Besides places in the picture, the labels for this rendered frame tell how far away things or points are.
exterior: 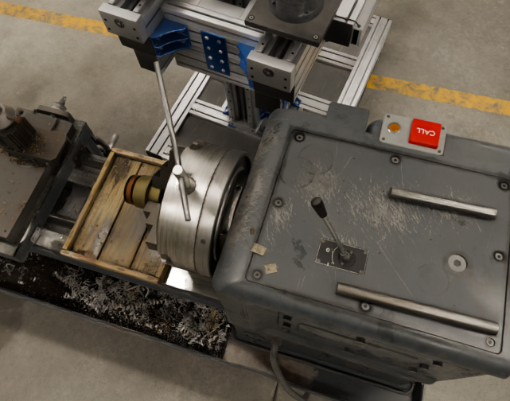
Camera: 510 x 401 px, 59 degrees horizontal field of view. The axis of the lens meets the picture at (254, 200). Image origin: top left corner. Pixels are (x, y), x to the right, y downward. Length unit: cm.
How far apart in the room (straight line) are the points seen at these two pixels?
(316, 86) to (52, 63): 163
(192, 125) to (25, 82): 119
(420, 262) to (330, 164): 26
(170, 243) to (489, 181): 67
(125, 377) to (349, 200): 152
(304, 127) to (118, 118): 182
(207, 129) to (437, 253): 157
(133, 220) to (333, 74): 148
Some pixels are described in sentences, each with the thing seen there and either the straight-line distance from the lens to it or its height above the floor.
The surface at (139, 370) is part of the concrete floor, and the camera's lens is 217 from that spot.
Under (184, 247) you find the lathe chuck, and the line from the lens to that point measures 99.
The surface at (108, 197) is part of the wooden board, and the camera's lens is 141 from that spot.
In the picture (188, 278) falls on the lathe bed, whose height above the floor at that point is 87.
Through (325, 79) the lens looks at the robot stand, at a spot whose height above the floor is 21.
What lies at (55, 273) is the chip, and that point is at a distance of 173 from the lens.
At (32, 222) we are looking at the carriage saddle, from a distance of 143.
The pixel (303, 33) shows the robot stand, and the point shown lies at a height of 116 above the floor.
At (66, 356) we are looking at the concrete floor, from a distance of 229.
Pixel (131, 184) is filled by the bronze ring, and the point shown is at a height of 111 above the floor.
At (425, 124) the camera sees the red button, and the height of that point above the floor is 127.
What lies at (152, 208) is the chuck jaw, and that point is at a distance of 110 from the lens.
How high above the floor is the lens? 208
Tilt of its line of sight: 65 degrees down
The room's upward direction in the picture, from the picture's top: 6 degrees counter-clockwise
